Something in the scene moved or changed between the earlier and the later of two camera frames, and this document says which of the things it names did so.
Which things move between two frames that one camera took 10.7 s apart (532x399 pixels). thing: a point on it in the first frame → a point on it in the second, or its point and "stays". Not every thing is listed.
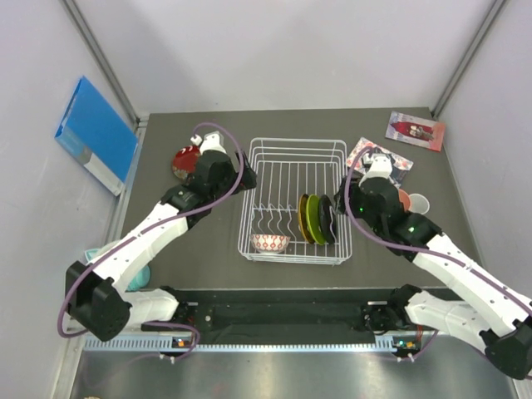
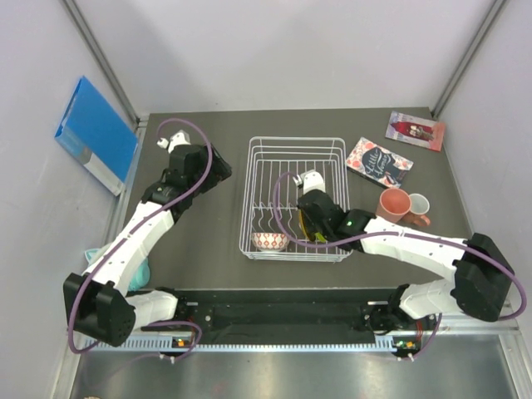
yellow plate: [302, 219] stays
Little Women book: [400, 166] stays
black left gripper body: [247, 181] → [218, 172]
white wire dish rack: [288, 213] stays
